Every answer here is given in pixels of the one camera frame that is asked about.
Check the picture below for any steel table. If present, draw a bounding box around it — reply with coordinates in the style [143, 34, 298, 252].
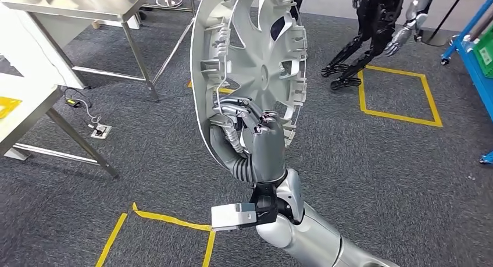
[0, 0, 197, 102]

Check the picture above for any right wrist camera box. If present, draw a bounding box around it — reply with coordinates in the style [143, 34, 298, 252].
[210, 202, 258, 232]

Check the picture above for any white socket cable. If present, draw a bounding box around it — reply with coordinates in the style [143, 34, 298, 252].
[63, 87, 102, 129]

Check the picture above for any green plastic crate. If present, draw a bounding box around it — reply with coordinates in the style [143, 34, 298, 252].
[473, 26, 493, 79]

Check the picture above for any silver wheel hubcap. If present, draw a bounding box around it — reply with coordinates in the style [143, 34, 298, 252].
[190, 0, 309, 170]

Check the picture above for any white board panel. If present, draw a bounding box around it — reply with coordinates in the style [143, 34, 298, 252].
[0, 3, 86, 90]

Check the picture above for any blue metal shelf rack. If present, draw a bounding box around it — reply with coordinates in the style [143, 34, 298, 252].
[441, 0, 493, 166]

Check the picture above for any black stand with round base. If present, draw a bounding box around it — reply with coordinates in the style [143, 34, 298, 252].
[421, 0, 470, 47]

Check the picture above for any black humanoid robot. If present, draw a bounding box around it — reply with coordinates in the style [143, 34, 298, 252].
[320, 0, 440, 91]

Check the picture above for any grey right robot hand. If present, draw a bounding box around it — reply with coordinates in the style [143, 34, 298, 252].
[209, 97, 288, 184]

